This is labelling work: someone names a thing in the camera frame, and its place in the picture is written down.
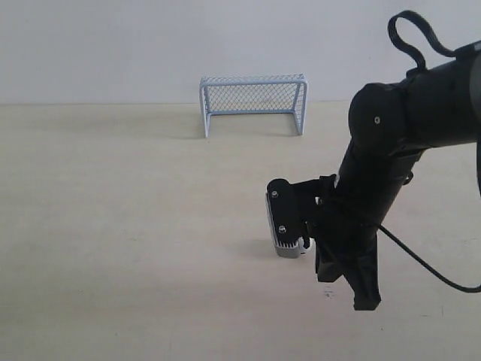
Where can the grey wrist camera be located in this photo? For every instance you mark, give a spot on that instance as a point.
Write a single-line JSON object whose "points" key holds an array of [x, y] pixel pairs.
{"points": [[284, 219]]}

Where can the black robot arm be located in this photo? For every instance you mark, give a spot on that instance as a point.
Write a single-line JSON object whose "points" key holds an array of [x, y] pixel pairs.
{"points": [[391, 126]]}

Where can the black and white soccer ball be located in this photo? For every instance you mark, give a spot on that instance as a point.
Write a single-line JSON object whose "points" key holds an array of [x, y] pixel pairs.
{"points": [[306, 246]]}

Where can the small white soccer goal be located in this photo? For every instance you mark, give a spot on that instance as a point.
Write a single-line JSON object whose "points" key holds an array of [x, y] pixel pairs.
{"points": [[268, 94]]}

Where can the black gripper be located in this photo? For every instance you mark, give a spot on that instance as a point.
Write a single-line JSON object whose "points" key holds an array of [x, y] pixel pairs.
{"points": [[344, 219]]}

